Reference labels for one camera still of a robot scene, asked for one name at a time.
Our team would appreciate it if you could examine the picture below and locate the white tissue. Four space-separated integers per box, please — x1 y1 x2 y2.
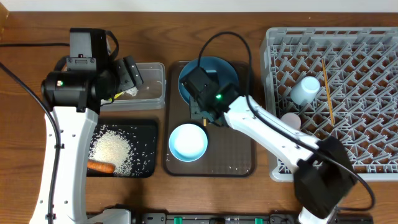
125 87 138 97

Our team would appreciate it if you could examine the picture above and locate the dark blue plate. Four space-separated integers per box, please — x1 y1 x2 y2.
178 57 239 104

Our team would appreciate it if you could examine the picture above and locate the light blue bowl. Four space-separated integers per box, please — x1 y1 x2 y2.
168 123 208 162

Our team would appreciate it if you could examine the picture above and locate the pile of rice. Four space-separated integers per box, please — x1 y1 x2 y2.
88 124 155 177

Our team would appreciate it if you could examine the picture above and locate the pink cup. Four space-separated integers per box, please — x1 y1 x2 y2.
280 113 301 130

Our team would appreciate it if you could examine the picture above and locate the light blue cup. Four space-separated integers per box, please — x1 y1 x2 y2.
290 77 320 106

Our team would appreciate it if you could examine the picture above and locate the orange carrot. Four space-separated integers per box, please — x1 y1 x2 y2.
87 160 116 174

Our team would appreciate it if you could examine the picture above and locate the yellow green snack wrapper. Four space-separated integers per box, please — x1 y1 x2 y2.
109 91 124 101

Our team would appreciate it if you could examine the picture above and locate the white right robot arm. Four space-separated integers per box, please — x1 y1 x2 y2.
183 82 356 223

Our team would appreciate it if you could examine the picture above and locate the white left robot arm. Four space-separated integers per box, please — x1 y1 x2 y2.
30 28 142 223

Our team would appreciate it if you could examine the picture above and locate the clear plastic waste bin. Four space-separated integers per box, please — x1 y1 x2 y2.
101 62 166 112

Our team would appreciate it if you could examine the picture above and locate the black waste tray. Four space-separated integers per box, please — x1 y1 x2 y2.
86 119 159 179

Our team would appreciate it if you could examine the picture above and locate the grey dishwasher rack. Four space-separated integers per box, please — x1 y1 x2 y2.
260 27 397 182

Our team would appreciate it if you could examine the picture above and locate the brown serving tray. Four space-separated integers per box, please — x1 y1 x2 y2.
162 61 256 177

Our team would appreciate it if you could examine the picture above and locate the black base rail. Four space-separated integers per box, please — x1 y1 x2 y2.
86 212 374 224

